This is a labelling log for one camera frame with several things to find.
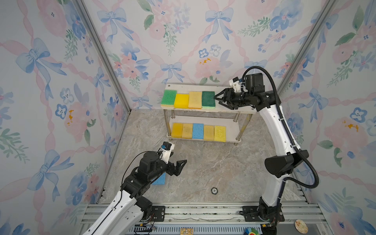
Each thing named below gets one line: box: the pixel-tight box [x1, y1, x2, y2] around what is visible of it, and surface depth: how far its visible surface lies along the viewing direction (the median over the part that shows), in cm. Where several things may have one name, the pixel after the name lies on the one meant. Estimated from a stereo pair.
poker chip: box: [211, 187, 219, 195], surface depth 83 cm
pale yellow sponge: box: [188, 91, 203, 110], surface depth 76 cm
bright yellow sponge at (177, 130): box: [171, 122, 184, 139], surface depth 100 cm
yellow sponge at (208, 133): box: [203, 125, 215, 141], surface depth 98 cm
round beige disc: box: [294, 219, 309, 235], surface depth 72 cm
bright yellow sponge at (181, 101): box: [173, 93, 190, 109], surface depth 76 cm
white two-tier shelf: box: [161, 84, 257, 145], surface depth 87 cm
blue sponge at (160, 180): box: [151, 172, 166, 186], surface depth 85 cm
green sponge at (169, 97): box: [161, 89, 178, 105], surface depth 78 cm
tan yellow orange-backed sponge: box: [181, 123, 193, 140], surface depth 99 cm
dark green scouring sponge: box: [201, 91, 216, 110], surface depth 76 cm
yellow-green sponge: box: [214, 125, 227, 143], surface depth 99 cm
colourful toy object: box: [243, 227, 259, 235], surface depth 70 cm
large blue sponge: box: [192, 123, 205, 140], surface depth 100 cm
